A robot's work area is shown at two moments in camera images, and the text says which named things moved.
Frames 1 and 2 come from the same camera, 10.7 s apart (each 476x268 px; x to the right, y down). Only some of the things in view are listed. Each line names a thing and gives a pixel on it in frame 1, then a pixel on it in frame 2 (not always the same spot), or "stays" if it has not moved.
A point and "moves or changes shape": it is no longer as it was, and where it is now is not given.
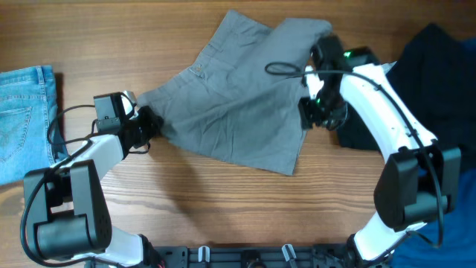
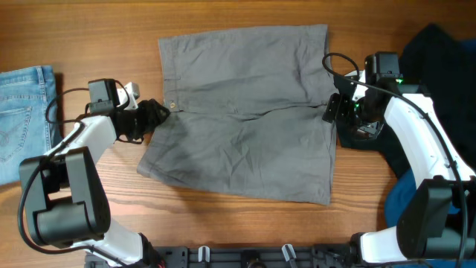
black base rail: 268,257 stays
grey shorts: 242,100 moves or changes shape
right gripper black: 323,52 -> 335,108
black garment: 431,75 stays
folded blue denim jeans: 27,109 stays
